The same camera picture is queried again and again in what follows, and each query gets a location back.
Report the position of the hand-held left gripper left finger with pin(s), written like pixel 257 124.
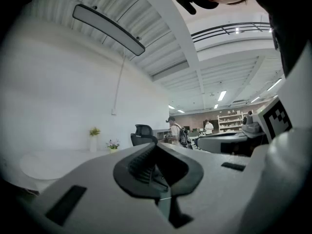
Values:
pixel 92 194

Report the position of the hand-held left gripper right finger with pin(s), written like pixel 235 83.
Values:
pixel 219 191

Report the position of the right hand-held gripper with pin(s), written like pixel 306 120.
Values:
pixel 290 174

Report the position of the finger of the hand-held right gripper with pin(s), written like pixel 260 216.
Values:
pixel 209 141

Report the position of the white round table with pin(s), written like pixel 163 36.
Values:
pixel 61 161

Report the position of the white storage shelf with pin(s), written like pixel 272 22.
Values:
pixel 230 122

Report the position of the grey counter cabinet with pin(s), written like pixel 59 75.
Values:
pixel 161 133

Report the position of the pot of pink flowers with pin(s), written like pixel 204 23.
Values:
pixel 112 146

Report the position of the white vase with yellow flowers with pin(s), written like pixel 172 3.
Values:
pixel 93 140

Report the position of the black office chair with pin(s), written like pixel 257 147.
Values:
pixel 142 135

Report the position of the person's black shirt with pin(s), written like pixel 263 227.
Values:
pixel 290 21

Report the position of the long ceiling panel lamp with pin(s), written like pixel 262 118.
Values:
pixel 109 28

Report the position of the black ceiling rail fixture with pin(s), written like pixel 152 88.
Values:
pixel 229 29

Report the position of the black head-worn camera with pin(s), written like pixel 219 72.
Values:
pixel 187 2

